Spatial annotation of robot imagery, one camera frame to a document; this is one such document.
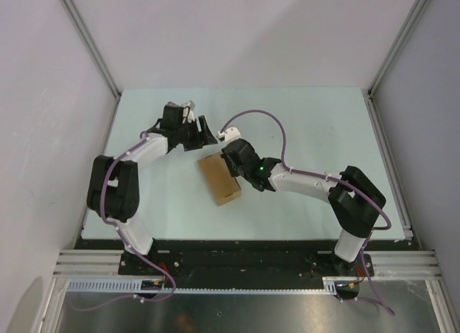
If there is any aluminium frame post right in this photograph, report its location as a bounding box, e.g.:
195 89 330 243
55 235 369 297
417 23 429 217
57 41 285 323
367 0 431 99

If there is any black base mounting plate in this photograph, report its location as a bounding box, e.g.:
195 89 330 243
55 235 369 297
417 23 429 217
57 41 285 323
73 235 374 291

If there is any grey slotted cable duct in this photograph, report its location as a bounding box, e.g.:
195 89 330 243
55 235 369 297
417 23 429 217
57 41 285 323
67 278 337 296

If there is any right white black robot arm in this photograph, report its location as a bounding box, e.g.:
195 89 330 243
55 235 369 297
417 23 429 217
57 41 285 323
221 139 387 276

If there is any brown cardboard express box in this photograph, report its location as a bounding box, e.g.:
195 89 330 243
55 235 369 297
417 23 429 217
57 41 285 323
198 152 242 206

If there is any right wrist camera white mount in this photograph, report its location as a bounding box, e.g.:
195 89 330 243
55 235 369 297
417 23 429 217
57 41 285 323
217 127 241 142

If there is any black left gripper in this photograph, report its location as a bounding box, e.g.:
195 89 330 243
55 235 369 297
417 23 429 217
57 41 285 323
175 117 217 152

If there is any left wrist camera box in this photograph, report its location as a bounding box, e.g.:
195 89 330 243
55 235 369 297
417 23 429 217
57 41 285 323
167 100 196 124

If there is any aluminium frame post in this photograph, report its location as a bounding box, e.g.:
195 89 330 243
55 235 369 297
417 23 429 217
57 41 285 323
59 0 121 100
367 0 431 99

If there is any aluminium front rail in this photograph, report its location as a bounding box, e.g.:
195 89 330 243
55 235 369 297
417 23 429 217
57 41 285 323
53 250 442 280

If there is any aluminium frame post left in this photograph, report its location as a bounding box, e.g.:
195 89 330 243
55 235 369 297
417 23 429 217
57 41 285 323
59 0 121 100

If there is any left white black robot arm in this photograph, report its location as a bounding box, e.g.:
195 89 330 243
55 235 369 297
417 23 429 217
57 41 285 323
86 101 218 275

